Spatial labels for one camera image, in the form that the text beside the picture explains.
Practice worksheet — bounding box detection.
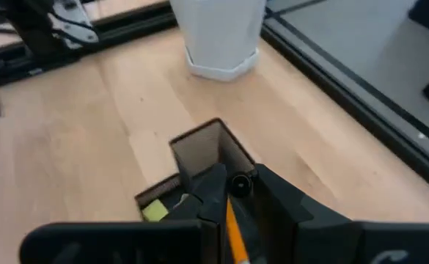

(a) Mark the black metal table frame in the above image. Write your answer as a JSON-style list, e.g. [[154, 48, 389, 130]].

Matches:
[[0, 0, 429, 201]]

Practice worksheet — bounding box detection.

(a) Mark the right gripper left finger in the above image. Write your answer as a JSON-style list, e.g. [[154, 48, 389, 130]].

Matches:
[[19, 163, 229, 264]]

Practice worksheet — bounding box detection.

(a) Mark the black mesh desk organizer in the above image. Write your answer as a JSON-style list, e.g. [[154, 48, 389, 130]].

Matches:
[[134, 117, 259, 223]]

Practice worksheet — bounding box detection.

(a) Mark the black pen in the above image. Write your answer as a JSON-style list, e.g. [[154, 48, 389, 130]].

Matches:
[[230, 171, 254, 199]]

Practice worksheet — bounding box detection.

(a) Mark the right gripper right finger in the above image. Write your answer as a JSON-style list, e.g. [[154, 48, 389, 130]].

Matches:
[[250, 163, 429, 264]]

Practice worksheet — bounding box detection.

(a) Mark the yellow-green eraser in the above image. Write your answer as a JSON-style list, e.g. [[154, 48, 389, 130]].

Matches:
[[142, 199, 170, 222]]

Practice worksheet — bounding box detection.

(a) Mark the white hexagonal plant pot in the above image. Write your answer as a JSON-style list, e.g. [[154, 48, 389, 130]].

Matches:
[[169, 0, 267, 83]]

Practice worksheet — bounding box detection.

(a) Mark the orange pencil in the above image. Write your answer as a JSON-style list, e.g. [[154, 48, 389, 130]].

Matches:
[[224, 197, 251, 264]]

